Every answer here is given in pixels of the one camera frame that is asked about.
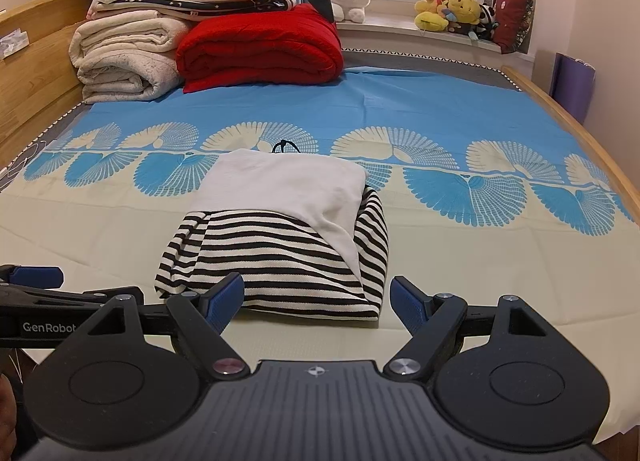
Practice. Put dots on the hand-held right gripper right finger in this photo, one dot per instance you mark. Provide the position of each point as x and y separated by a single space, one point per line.
407 306

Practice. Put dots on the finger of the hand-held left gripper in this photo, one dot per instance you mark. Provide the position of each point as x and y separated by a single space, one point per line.
65 298
35 277

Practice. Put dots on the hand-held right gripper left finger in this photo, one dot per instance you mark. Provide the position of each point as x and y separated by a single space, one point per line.
225 303

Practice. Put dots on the black white striped hooded top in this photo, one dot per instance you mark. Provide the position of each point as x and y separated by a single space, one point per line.
280 241

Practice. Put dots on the person's left hand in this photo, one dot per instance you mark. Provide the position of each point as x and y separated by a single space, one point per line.
6 416

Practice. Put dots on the wooden headboard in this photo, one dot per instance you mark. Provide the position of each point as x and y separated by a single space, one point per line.
35 91

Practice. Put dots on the blue cream printed bed sheet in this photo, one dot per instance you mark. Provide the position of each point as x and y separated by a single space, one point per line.
475 106

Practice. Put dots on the tissue pack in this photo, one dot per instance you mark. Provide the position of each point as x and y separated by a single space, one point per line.
12 43

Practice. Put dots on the cream folded blanket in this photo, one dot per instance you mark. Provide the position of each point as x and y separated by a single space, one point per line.
125 58

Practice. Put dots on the red folded blanket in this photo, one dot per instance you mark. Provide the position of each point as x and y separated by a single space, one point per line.
260 48

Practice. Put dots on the white windowsill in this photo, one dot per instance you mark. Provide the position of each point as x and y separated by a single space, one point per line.
400 33

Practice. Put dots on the purple box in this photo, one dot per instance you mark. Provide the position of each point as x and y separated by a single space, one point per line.
572 86

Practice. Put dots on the black white striped plush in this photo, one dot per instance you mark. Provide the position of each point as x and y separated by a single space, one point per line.
484 21

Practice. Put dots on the yellow plush duck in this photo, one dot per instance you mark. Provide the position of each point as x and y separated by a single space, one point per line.
431 8

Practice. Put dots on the navy trimmed folded quilt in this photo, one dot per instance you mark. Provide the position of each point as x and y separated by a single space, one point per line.
200 5

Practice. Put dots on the yellow plush bear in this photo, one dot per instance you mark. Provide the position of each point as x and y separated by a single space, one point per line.
464 8

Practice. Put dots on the dark red cushion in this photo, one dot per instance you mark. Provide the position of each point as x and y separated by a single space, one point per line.
514 16

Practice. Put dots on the white plush toy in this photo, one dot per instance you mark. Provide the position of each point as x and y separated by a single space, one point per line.
350 1

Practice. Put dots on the wooden bed frame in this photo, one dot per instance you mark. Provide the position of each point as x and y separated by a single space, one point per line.
575 131

